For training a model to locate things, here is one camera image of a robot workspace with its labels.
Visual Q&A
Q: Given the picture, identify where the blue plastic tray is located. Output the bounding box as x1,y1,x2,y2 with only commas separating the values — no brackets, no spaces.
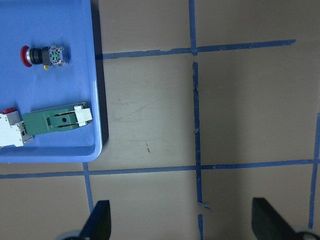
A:
0,0,108,164

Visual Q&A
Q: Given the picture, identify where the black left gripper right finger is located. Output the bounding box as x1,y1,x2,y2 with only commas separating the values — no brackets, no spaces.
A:
251,197,304,240

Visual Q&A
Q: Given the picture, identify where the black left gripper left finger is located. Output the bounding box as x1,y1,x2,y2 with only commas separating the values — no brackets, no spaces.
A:
78,200,112,240

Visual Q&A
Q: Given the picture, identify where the green terminal block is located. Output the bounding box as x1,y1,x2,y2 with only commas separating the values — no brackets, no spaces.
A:
22,102,93,136

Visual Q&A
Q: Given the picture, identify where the red emergency stop button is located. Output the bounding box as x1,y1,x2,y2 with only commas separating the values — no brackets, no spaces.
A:
19,45,68,71

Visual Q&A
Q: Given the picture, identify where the white circuit breaker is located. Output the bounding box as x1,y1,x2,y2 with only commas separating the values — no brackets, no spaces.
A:
0,107,34,148

